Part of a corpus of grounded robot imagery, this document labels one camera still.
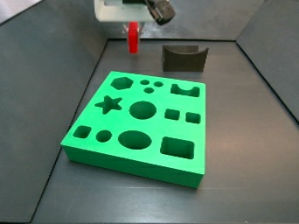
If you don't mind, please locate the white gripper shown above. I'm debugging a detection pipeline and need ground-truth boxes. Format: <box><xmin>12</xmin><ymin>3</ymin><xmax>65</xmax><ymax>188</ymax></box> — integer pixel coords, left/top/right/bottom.
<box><xmin>93</xmin><ymin>0</ymin><xmax>153</xmax><ymax>35</ymax></box>

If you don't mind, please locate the red double-square block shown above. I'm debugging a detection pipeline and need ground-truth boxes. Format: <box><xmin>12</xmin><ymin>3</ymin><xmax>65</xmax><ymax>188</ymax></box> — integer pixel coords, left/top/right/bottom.
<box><xmin>127</xmin><ymin>22</ymin><xmax>139</xmax><ymax>53</ymax></box>

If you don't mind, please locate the green foam shape board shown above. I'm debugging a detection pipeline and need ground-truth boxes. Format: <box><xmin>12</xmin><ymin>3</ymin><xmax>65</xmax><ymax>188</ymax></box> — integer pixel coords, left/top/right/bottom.
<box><xmin>60</xmin><ymin>71</ymin><xmax>205</xmax><ymax>188</ymax></box>

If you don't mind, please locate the black curved stand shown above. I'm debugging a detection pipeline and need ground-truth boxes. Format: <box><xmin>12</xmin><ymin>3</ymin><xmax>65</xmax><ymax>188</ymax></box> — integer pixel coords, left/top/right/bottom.
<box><xmin>163</xmin><ymin>45</ymin><xmax>209</xmax><ymax>73</ymax></box>

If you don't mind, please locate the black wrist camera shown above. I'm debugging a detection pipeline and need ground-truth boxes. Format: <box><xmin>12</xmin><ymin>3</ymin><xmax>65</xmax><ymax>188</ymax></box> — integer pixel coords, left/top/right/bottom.
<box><xmin>144</xmin><ymin>0</ymin><xmax>175</xmax><ymax>25</ymax></box>

